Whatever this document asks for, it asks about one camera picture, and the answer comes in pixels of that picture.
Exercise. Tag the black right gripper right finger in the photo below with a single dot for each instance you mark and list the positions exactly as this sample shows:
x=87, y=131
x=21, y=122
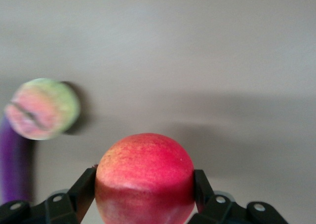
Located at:
x=217, y=211

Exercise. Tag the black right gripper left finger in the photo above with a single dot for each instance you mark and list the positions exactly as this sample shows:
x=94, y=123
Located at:
x=64, y=209

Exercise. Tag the long purple eggplant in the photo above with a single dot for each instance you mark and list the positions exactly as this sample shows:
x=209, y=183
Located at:
x=14, y=167

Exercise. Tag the red apple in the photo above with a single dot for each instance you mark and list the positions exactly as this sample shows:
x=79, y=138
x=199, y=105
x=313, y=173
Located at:
x=145, y=174

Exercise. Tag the pink yellow peach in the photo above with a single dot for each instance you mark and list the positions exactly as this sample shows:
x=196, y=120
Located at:
x=42, y=108

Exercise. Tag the brown table cover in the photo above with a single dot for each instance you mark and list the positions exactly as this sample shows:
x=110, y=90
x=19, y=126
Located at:
x=172, y=48

